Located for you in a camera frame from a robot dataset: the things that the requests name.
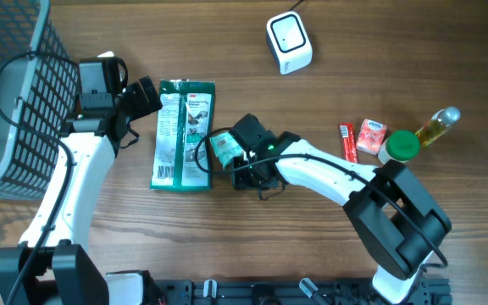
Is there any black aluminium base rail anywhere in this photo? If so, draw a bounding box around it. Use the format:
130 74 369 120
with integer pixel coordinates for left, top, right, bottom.
150 277 452 305

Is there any yellow oil bottle silver cap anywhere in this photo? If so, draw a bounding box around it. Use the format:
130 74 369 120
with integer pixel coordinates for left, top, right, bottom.
415 107 461 148

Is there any red stick sachet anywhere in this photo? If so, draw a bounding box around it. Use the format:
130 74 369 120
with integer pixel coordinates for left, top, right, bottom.
339 122 358 164

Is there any teal white small packet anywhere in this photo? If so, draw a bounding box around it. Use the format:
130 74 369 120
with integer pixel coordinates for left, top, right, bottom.
209 132 245 169

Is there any white barcode scanner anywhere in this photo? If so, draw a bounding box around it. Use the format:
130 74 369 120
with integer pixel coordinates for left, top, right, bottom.
266 11 313 75

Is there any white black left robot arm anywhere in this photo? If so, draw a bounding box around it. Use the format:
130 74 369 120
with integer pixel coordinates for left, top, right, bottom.
0 56 162 304

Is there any green lid glass jar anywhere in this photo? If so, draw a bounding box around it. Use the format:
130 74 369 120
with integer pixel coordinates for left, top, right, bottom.
377 130 421 164

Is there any green white glove package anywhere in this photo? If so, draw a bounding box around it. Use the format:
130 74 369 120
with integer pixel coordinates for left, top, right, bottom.
150 80 215 191

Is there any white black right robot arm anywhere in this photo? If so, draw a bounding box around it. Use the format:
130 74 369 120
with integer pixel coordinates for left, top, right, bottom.
229 114 452 304

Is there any red tissue pack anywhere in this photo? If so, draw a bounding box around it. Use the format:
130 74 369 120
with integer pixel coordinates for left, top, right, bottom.
357 119 387 155

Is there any grey plastic mesh basket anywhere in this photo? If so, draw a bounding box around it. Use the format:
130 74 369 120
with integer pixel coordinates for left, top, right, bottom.
0 0 80 200

